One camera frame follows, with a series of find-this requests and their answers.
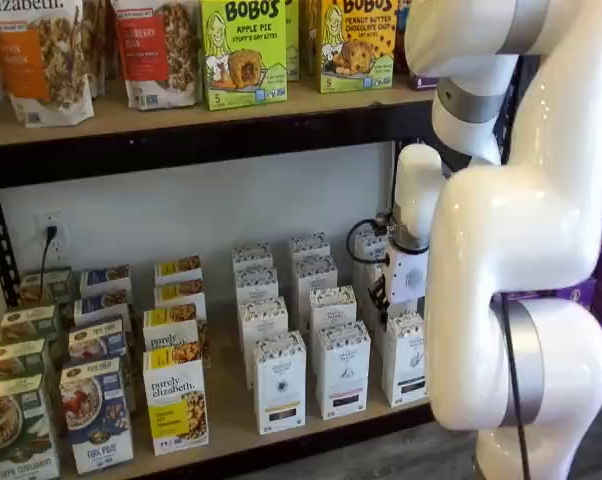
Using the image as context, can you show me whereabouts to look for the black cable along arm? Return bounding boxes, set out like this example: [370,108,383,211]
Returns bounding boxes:
[499,293,533,480]

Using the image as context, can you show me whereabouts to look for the black looped gripper cable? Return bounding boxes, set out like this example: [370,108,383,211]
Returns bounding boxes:
[345,211,398,267]

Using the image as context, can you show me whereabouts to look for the brown granola pouch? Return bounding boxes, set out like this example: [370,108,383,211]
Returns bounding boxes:
[80,0,115,99]

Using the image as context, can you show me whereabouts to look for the black plug with cord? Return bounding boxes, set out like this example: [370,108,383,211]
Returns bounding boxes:
[39,224,58,304]

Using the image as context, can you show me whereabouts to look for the red strawberry granola bag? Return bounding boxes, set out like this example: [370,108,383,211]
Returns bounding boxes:
[109,0,203,111]

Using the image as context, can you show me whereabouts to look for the white wall outlet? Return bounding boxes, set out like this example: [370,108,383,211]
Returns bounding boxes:
[34,212,71,264]

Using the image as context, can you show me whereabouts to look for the orange purely elizabeth granola bag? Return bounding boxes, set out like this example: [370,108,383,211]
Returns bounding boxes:
[0,0,96,129]

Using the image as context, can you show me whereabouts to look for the yellow Bobo's peanut butter box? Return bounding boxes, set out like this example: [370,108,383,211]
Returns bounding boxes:
[319,0,398,95]

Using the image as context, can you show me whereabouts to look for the yellow purely elizabeth box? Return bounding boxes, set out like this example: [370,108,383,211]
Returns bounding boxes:
[153,277,208,314]
[141,343,211,457]
[153,255,204,285]
[141,303,201,351]

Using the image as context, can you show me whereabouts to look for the white box yellow strip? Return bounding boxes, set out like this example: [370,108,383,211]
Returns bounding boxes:
[251,329,308,436]

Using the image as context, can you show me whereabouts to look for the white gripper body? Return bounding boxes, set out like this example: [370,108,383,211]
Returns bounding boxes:
[383,245,429,306]

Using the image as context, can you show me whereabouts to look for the white box pink strip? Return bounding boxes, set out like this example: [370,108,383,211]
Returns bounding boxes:
[315,319,372,422]

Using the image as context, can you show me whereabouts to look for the green Bobo's apple pie box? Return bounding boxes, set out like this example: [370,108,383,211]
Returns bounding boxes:
[199,0,288,112]

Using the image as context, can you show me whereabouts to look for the green oatmeal box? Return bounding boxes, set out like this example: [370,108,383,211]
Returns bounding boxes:
[0,303,61,346]
[0,373,61,480]
[0,337,50,386]
[18,268,75,309]

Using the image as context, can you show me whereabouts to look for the blue oatmeal box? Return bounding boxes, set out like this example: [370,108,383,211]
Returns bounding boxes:
[68,318,128,362]
[78,263,134,297]
[59,356,135,475]
[73,288,132,326]

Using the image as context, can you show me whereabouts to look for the white box green strip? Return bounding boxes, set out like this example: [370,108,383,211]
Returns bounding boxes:
[379,310,431,408]

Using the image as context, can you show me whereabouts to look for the black metal shelf beam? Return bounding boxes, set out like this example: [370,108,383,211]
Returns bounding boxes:
[60,402,436,480]
[0,99,436,192]

